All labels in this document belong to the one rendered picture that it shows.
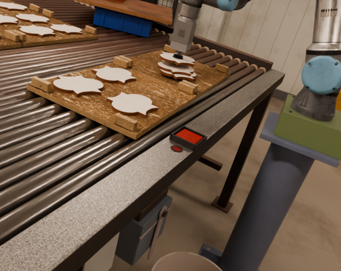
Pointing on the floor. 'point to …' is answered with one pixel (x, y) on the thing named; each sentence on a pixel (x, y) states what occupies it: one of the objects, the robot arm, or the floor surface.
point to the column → (267, 201)
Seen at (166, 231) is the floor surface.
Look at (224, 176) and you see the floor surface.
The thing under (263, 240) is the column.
